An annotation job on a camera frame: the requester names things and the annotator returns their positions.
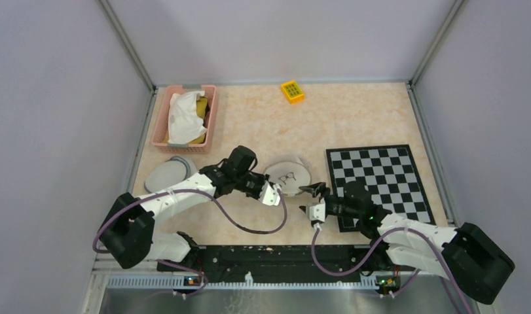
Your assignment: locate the white bra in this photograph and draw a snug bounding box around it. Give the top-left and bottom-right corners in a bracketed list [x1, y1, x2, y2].
[167, 90, 208, 145]

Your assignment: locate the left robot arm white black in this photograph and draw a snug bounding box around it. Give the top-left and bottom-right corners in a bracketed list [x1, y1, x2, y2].
[92, 145, 280, 271]

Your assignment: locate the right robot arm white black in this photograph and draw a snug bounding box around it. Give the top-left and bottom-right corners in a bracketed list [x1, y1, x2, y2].
[300, 181, 515, 305]

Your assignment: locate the yellow bra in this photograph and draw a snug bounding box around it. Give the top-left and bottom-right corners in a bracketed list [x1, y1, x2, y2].
[163, 96, 210, 145]

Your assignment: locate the black white checkerboard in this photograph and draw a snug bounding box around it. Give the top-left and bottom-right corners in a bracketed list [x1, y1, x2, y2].
[325, 144, 435, 224]

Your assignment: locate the yellow toy brick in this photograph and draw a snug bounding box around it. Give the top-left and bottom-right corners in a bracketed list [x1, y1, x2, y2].
[281, 80, 305, 104]

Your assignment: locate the pink plastic basket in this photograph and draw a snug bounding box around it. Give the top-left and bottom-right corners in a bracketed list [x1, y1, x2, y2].
[151, 84, 218, 154]

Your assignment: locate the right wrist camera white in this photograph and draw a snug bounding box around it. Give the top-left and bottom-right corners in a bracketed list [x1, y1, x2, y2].
[299, 200, 327, 228]

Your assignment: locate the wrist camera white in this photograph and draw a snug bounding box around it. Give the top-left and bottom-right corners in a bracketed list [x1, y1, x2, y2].
[299, 200, 327, 228]
[259, 183, 282, 206]

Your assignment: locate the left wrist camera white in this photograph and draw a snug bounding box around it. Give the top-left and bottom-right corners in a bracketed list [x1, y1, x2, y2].
[259, 183, 282, 206]

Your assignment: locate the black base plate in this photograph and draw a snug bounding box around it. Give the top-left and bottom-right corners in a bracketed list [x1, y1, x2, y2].
[183, 245, 413, 284]

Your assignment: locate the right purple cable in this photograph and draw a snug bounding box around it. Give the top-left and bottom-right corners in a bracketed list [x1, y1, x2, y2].
[310, 223, 474, 314]

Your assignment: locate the aluminium front rail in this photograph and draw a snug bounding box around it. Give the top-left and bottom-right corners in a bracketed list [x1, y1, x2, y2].
[91, 245, 483, 290]

